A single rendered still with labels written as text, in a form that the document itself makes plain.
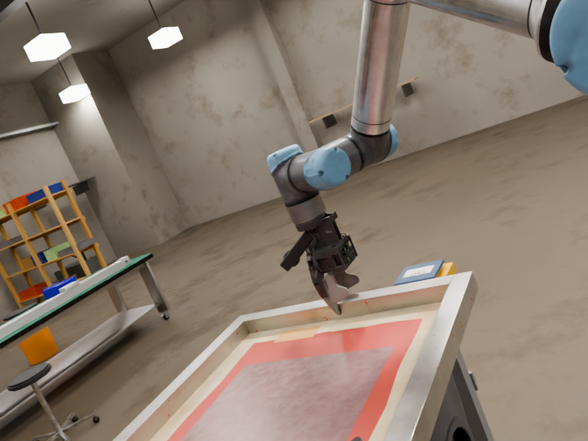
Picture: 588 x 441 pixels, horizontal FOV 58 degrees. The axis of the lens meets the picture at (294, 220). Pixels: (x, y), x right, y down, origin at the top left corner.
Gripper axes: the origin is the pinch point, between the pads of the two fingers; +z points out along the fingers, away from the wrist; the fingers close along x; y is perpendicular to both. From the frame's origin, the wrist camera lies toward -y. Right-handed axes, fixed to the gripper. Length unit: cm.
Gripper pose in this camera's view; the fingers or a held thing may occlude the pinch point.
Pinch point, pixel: (338, 304)
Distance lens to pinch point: 116.7
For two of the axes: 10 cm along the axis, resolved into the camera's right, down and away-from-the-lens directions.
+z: 3.9, 9.0, 1.9
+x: 4.3, -3.7, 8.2
